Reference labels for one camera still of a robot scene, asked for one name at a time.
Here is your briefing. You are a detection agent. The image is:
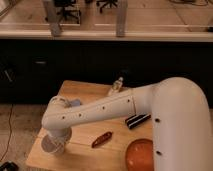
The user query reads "grey metal post right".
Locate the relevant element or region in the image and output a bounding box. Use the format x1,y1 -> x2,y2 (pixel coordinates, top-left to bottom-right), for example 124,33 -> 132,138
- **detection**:
116,0 -> 128,37

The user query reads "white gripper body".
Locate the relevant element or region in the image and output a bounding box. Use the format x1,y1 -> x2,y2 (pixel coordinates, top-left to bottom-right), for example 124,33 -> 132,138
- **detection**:
45,128 -> 72,146

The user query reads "grey metal post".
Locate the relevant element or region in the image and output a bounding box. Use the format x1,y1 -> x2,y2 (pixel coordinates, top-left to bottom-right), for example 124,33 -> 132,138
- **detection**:
43,0 -> 61,37
116,0 -> 128,37

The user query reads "small glass bottle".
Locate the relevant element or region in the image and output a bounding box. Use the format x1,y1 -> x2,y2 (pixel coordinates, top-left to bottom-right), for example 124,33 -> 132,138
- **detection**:
108,77 -> 123,96

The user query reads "grey metal post left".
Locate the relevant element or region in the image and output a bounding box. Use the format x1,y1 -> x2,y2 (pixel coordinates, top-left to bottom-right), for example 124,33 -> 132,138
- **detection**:
43,0 -> 61,37

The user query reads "black cable on floor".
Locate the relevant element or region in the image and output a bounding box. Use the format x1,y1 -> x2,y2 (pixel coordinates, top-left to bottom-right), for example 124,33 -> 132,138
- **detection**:
0,103 -> 14,163

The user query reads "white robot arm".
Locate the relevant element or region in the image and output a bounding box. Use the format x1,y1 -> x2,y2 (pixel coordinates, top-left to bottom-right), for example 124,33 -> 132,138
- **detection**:
42,77 -> 213,171

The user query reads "white ceramic cup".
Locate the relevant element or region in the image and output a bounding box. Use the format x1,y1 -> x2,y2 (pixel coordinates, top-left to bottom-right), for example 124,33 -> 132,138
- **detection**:
41,135 -> 64,156

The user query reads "black white striped block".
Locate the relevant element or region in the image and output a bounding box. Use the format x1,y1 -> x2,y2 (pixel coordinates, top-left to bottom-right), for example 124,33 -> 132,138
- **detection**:
125,114 -> 151,129

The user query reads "black office chair right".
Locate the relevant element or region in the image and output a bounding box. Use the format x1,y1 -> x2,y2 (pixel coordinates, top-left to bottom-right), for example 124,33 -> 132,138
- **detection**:
96,0 -> 118,13

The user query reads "blue grey small object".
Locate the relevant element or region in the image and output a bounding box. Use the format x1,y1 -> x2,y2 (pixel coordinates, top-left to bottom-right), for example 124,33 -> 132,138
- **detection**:
68,99 -> 81,107

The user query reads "black object floor corner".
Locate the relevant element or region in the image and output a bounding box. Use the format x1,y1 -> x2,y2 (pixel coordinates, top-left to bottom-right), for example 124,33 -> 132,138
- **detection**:
0,162 -> 19,171

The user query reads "orange bowl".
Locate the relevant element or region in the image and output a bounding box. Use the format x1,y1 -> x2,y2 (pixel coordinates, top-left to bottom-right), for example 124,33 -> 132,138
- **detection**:
125,139 -> 154,171

